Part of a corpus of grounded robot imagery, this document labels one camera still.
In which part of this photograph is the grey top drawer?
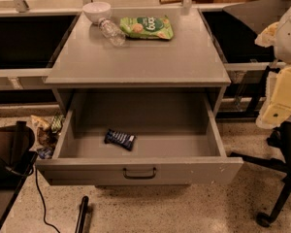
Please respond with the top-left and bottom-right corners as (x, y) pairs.
(36, 91), (243, 186)

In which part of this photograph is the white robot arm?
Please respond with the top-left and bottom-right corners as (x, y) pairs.
(254, 7), (291, 129)

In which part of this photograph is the grey drawer cabinet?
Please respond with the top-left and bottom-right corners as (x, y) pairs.
(44, 6), (232, 117)

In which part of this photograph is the black office chair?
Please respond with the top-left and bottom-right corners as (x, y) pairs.
(231, 117), (291, 227)

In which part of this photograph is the wooden stick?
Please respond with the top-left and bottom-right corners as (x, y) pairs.
(159, 0), (182, 4)

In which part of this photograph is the blue snack bar wrapper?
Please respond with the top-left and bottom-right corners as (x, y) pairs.
(104, 129), (136, 151)

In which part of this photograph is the clear plastic bottle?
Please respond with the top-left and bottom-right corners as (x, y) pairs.
(98, 17), (126, 47)

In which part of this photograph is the white bowl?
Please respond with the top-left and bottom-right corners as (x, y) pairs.
(82, 2), (112, 24)

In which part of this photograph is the green snack bag on floor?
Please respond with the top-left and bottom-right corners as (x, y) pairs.
(50, 115), (64, 133)

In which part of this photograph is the black pole on floor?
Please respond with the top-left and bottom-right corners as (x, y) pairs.
(75, 196), (89, 233)

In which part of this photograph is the brown snack bag on floor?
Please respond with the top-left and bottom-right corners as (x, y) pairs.
(37, 128), (57, 148)

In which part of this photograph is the yellow snack bag on floor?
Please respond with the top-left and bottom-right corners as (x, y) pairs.
(31, 115), (50, 131)

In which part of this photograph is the blue packet on floor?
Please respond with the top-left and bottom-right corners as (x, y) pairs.
(37, 148), (54, 159)

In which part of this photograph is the black top drawer handle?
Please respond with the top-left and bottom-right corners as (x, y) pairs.
(122, 168), (157, 180)

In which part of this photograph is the black cable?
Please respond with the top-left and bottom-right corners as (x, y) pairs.
(33, 167), (62, 233)

